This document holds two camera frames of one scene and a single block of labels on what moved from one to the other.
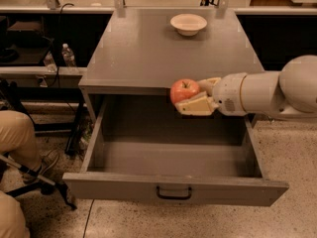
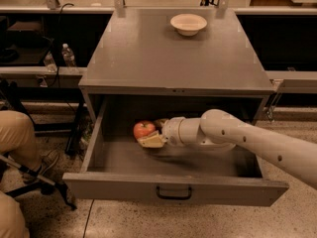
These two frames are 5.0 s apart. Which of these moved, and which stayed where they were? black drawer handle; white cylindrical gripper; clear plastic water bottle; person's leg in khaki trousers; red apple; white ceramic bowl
Moved: white cylindrical gripper; red apple
Stayed: white ceramic bowl; black drawer handle; clear plastic water bottle; person's leg in khaki trousers
